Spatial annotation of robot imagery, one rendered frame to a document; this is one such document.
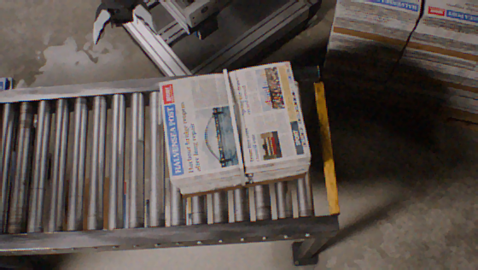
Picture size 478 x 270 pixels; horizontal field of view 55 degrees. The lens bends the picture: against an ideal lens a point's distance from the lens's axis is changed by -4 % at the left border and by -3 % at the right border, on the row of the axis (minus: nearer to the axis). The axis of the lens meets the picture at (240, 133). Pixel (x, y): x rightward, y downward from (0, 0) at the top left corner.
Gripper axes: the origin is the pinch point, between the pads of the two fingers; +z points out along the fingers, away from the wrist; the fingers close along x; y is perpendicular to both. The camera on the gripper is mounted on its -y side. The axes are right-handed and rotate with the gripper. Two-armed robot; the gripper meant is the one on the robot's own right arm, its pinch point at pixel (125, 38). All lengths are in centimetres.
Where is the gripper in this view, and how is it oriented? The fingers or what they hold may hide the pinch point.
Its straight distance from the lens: 119.6
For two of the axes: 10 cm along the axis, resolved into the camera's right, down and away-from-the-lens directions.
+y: -0.9, 3.7, 9.2
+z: 2.2, 9.1, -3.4
